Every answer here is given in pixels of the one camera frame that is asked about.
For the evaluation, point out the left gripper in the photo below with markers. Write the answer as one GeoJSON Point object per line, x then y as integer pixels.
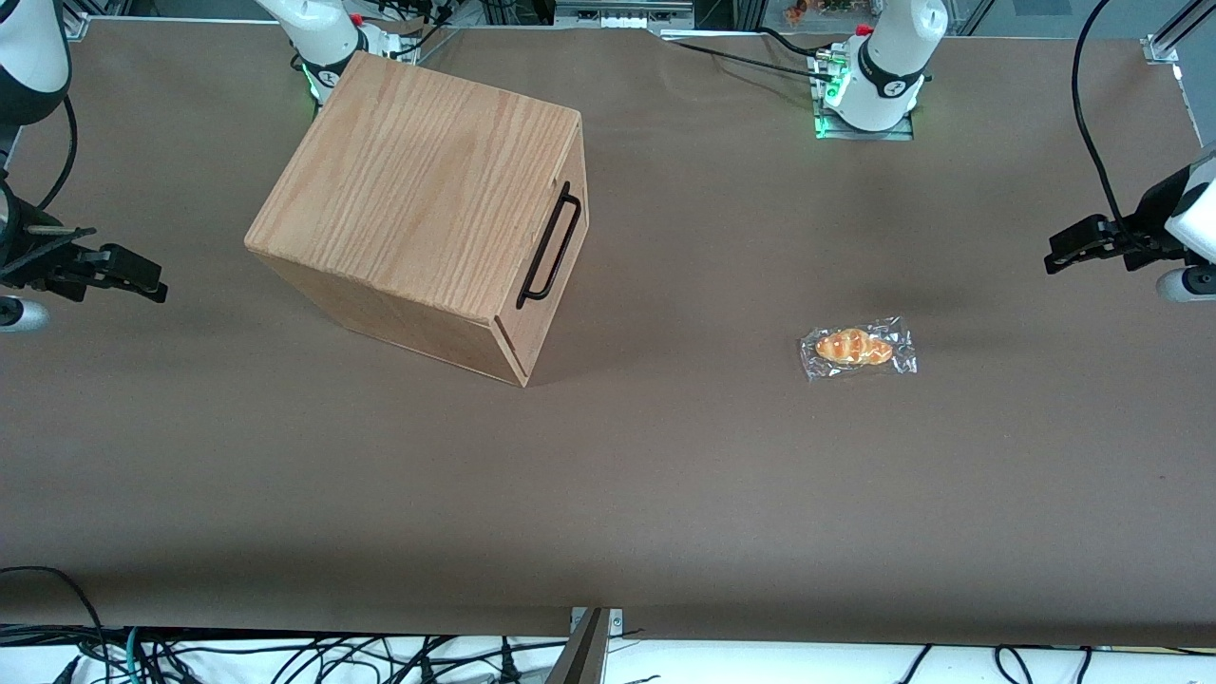
{"type": "Point", "coordinates": [1148, 231]}

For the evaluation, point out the wooden drawer front panel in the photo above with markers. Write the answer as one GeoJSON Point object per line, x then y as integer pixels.
{"type": "Point", "coordinates": [513, 328]}

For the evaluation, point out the wooden drawer cabinet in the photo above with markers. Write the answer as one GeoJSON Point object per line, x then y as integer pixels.
{"type": "Point", "coordinates": [408, 190]}

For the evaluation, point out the aluminium corner profile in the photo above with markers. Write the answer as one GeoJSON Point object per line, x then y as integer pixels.
{"type": "Point", "coordinates": [1164, 43]}

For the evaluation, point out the bread roll in clear wrapper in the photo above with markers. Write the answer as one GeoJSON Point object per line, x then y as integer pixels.
{"type": "Point", "coordinates": [853, 347]}

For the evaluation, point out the orange bread picture package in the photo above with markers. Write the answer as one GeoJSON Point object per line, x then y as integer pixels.
{"type": "Point", "coordinates": [798, 11]}

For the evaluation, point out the grey power strip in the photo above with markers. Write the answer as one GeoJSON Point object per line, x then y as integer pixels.
{"type": "Point", "coordinates": [622, 14]}

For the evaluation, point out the grey aluminium beam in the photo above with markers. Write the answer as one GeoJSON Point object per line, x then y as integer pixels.
{"type": "Point", "coordinates": [581, 655]}

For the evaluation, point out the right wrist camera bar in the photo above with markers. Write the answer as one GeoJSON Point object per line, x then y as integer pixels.
{"type": "Point", "coordinates": [19, 315]}

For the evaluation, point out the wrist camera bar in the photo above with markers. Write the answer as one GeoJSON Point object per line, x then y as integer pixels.
{"type": "Point", "coordinates": [19, 315]}
{"type": "Point", "coordinates": [1187, 285]}

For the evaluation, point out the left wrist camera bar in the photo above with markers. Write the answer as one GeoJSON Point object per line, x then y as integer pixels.
{"type": "Point", "coordinates": [1187, 285]}

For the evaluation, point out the aluminium table edge rail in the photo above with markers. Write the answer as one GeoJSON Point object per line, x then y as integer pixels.
{"type": "Point", "coordinates": [1202, 104]}

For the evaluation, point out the metal corner bracket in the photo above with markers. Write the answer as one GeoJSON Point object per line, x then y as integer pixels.
{"type": "Point", "coordinates": [76, 27]}

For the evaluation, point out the small metal bracket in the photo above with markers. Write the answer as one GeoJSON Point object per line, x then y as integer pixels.
{"type": "Point", "coordinates": [616, 622]}

